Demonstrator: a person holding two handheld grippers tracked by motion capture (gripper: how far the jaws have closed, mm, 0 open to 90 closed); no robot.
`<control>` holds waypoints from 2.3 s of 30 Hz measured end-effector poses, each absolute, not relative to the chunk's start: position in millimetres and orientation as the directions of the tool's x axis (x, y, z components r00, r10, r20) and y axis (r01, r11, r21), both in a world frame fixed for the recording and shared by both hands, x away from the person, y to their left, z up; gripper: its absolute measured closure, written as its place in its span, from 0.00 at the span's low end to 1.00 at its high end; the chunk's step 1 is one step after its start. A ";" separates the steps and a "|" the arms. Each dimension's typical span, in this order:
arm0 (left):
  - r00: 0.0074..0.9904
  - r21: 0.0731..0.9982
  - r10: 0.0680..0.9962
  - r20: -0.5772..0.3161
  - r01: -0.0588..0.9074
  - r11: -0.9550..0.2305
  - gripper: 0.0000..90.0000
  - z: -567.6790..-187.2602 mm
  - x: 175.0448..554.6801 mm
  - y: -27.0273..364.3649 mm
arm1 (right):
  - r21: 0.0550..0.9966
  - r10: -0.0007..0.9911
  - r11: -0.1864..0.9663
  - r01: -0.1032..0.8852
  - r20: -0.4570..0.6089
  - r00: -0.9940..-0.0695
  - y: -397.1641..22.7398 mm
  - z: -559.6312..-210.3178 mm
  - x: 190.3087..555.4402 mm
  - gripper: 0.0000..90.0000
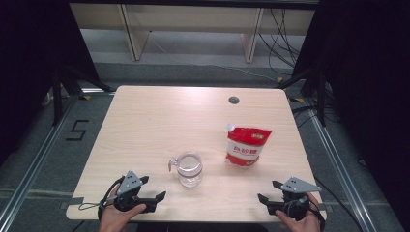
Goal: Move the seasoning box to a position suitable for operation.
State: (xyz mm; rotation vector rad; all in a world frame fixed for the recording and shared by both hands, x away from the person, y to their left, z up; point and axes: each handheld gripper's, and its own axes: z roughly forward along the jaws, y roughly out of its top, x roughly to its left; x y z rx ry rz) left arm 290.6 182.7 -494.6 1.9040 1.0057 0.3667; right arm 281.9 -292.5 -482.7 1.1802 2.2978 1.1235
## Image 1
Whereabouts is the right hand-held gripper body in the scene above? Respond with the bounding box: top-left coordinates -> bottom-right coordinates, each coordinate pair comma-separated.
267,176 -> 322,221

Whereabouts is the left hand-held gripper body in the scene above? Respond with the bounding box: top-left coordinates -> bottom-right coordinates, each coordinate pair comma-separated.
112,170 -> 159,215

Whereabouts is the clear glass jar with lid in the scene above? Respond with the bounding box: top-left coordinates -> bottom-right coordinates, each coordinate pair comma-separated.
167,151 -> 205,189

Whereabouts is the red and white sugar bag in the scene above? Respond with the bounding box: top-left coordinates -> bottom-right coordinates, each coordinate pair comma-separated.
224,123 -> 274,167

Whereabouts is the person's left hand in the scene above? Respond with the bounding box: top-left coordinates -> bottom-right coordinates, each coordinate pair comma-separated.
98,183 -> 147,232

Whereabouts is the person's right hand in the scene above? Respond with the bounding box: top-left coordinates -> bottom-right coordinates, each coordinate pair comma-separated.
275,192 -> 322,232

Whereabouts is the black metal stand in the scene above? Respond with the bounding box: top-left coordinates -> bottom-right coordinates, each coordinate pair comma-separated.
51,64 -> 115,127
277,66 -> 327,128

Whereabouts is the black curtain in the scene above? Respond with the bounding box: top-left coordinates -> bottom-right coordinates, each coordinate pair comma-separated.
0,0 -> 101,165
291,0 -> 410,223

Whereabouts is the beige wooden shelf unit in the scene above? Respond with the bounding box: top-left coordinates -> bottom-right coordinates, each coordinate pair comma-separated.
69,3 -> 317,64

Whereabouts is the black wrist strap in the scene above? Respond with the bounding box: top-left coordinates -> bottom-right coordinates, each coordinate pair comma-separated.
308,199 -> 327,232
97,175 -> 126,221

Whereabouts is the thin grey lanyard loop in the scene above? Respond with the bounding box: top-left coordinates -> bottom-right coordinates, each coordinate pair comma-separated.
77,201 -> 108,211

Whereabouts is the long aluminium floor rail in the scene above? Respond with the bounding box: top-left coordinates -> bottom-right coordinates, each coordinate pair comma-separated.
304,96 -> 371,232
0,95 -> 80,228

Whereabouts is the black floor cable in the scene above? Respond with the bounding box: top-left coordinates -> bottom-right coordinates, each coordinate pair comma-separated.
313,176 -> 366,232

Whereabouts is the short aluminium floor rail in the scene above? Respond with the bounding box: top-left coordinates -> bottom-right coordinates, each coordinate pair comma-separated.
79,87 -> 116,97

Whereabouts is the thin white cable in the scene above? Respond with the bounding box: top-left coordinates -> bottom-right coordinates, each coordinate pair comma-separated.
149,31 -> 282,82

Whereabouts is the black cable bundle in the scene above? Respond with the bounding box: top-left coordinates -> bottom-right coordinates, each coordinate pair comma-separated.
257,8 -> 304,77

